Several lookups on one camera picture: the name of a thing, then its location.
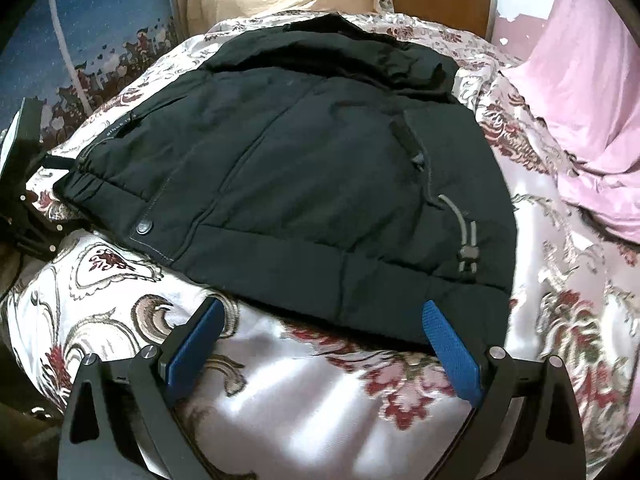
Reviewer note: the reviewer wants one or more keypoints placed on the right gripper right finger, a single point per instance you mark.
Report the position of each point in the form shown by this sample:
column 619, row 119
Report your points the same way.
column 524, row 421

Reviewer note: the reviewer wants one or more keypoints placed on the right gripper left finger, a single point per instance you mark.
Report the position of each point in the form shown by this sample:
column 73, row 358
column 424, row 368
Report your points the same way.
column 116, row 405

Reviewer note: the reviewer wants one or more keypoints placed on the black padded jacket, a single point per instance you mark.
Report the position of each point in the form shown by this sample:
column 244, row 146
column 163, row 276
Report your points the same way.
column 315, row 168

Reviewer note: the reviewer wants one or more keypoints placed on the floral satin bedspread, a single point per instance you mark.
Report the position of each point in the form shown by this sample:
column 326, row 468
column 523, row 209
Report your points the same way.
column 283, row 401

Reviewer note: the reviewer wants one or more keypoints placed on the blue floral wardrobe cover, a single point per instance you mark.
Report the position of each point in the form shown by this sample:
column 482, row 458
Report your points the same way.
column 76, row 55

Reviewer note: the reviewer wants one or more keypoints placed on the pink curtain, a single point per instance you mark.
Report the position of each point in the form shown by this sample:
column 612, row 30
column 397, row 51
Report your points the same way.
column 583, row 78

